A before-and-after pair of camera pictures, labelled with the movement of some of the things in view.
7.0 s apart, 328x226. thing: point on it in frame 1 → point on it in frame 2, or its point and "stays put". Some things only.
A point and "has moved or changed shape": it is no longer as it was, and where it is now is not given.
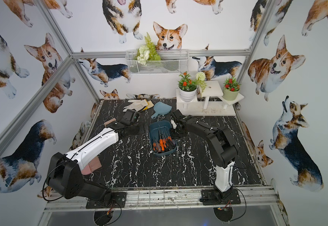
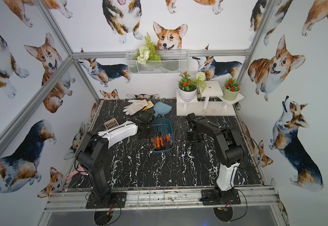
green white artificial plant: [147, 52] stays put
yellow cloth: [150, 104] stays put
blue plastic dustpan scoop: [161, 108] stays put
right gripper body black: [175, 132] → [194, 137]
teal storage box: [163, 140] has moved or changed shape
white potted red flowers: [187, 87] stays put
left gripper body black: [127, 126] → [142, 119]
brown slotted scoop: [107, 123] stays put
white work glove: [137, 105] stays put
